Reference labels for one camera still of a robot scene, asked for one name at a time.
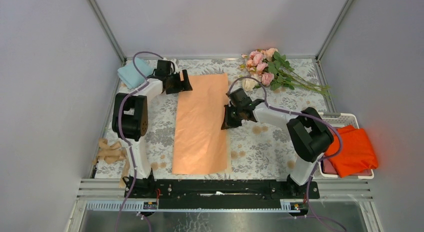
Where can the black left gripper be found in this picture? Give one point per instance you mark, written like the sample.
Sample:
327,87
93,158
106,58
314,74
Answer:
181,85

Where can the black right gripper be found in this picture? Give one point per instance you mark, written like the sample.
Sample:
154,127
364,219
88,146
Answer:
227,122

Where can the peach wrapping paper sheet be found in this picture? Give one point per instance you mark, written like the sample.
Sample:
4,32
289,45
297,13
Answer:
200,145

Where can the pile of fake flowers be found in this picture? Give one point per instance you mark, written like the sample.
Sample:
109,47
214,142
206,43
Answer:
271,69

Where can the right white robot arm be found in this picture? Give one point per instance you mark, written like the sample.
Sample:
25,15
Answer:
310,135

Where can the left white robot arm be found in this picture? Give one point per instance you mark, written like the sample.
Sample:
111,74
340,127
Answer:
130,120

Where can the floral patterned tablecloth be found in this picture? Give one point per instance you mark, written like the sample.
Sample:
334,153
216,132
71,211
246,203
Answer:
257,151

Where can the light blue folded towel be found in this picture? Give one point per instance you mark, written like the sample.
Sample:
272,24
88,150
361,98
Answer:
130,76

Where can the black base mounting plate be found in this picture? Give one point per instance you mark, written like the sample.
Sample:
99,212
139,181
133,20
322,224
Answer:
186,194

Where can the beige ribbon pile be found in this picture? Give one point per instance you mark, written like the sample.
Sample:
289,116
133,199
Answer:
111,154

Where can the white plastic basket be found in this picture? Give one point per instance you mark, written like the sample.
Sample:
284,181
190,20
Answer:
338,120

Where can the pink cloth in basket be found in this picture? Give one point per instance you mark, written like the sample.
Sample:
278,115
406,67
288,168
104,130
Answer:
327,168

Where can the orange folded cloth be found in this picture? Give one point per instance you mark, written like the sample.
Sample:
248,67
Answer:
357,152

